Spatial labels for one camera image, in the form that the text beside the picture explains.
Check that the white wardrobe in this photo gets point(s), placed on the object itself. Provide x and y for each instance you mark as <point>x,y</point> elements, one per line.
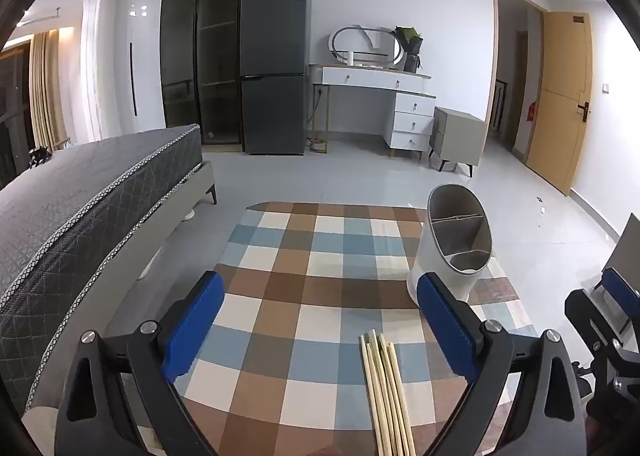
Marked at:
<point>145,61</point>

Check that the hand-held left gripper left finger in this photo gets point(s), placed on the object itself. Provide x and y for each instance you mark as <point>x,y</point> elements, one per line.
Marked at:
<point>195,326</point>

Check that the white vanity desk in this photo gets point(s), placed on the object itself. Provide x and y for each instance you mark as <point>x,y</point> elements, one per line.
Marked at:
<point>415,106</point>

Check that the dark glass cabinet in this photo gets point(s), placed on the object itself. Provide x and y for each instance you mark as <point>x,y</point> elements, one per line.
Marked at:
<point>215,61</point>

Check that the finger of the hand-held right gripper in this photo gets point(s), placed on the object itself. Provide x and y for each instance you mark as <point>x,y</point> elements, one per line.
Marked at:
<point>582,311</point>
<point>617,286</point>

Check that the dark grey refrigerator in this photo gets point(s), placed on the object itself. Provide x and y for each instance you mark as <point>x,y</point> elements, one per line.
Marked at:
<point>272,86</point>

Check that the checked tablecloth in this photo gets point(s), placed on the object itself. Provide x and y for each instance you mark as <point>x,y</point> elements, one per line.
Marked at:
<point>300,296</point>

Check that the dark balcony window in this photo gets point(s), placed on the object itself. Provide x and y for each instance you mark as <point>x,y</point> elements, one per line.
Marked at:
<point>12,126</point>

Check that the dark grey mattress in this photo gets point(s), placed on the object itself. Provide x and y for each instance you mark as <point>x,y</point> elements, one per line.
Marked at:
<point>75,206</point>

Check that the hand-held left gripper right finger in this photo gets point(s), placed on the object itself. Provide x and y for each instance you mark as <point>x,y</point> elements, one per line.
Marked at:
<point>445,331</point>

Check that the grey nightstand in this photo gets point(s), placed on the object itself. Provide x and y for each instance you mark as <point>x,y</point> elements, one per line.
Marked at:
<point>457,136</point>

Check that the small black object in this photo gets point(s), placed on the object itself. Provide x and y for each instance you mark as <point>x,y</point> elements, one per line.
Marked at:
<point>40,155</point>

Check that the bundle of wooden chopsticks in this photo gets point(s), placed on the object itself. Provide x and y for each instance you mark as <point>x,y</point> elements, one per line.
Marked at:
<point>387,401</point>

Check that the white utensil holder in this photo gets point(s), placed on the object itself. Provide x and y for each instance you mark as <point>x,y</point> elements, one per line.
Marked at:
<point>430,251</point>

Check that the grey panel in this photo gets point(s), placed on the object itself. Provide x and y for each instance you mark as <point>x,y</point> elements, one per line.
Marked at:
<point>631,246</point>

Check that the grey bed frame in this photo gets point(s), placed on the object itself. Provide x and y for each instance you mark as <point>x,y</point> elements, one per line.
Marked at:
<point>207,181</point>

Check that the small white bottle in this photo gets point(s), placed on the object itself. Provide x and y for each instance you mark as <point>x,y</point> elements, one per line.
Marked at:
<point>351,59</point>

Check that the wooden door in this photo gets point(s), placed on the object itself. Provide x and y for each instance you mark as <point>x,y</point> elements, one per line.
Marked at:
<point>557,111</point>

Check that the oval vanity mirror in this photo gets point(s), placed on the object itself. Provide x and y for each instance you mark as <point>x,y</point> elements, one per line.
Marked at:
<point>350,43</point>

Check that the beige curtain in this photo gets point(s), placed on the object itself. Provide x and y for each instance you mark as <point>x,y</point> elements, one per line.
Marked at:
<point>45,96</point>

